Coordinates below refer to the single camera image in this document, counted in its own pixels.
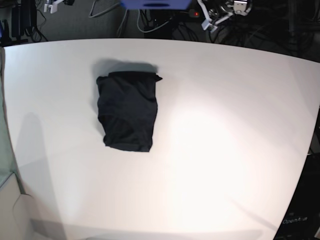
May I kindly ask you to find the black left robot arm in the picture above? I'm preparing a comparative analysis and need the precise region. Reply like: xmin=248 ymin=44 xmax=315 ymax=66
xmin=197 ymin=0 xmax=253 ymax=33

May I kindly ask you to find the dark navy long-sleeve shirt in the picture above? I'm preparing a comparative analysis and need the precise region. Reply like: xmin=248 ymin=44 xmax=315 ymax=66
xmin=96 ymin=71 xmax=162 ymax=152

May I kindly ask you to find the white power strip red switch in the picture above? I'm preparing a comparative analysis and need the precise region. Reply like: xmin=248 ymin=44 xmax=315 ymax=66
xmin=187 ymin=8 xmax=203 ymax=19

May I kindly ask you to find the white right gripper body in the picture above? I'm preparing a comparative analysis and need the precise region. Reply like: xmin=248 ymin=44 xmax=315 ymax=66
xmin=43 ymin=0 xmax=75 ymax=14

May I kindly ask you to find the black OpenArm computer case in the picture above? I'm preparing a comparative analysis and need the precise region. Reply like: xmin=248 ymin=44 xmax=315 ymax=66
xmin=274 ymin=153 xmax=320 ymax=240

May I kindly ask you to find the blue box on shelf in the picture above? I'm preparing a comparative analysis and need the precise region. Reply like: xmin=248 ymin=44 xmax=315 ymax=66
xmin=120 ymin=0 xmax=192 ymax=10

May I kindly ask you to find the grey cable on floor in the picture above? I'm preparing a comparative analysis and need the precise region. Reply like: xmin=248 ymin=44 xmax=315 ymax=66
xmin=88 ymin=0 xmax=131 ymax=38

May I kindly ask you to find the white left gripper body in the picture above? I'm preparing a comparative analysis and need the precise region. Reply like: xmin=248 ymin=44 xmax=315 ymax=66
xmin=197 ymin=0 xmax=234 ymax=32

